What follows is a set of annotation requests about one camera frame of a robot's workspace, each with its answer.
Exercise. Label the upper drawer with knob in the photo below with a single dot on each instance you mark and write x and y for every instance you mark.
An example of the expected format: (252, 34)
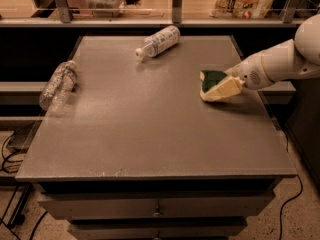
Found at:
(103, 206)

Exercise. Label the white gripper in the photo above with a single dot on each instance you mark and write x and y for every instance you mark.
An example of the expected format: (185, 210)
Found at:
(250, 73)

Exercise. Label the green and yellow sponge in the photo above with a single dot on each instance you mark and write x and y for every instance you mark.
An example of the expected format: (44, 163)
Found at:
(210, 80)

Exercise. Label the printed snack bag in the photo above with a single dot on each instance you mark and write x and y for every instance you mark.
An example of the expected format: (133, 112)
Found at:
(243, 9)

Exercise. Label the black power adapter box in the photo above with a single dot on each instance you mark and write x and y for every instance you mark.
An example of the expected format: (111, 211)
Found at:
(20, 142)

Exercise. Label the labelled plastic water bottle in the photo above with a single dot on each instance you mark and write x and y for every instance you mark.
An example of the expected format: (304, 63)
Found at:
(157, 43)

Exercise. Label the metal shelf rail frame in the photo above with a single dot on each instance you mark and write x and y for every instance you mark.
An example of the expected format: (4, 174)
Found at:
(145, 13)

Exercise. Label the drawer with knob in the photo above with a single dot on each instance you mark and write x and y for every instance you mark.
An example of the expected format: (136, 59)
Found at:
(158, 229)
(103, 206)

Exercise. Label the lower drawer with knob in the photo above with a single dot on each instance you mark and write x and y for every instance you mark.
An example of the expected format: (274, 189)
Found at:
(158, 229)

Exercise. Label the clear plastic storage box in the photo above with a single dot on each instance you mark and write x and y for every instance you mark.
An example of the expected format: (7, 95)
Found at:
(104, 8)

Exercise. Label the crushed clear plastic bottle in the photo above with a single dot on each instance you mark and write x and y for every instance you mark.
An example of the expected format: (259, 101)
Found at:
(55, 93)

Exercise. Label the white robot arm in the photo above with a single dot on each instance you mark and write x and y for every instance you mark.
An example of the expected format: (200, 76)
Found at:
(297, 58)

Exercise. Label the grey drawer cabinet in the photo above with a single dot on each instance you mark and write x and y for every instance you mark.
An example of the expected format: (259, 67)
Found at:
(142, 128)

